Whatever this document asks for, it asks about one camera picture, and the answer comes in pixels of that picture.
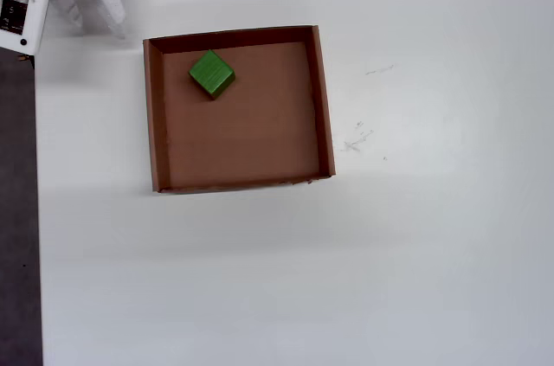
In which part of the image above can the green cube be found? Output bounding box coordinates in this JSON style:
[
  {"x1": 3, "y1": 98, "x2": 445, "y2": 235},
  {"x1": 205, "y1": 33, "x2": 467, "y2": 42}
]
[{"x1": 187, "y1": 48, "x2": 236, "y2": 101}]

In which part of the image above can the brown cardboard box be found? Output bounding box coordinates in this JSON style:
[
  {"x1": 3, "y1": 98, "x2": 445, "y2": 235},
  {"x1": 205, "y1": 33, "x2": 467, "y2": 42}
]
[{"x1": 142, "y1": 24, "x2": 338, "y2": 194}]

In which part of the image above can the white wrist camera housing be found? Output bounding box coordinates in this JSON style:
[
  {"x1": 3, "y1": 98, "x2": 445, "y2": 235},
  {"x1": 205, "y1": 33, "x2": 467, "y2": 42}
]
[{"x1": 0, "y1": 0, "x2": 49, "y2": 57}]

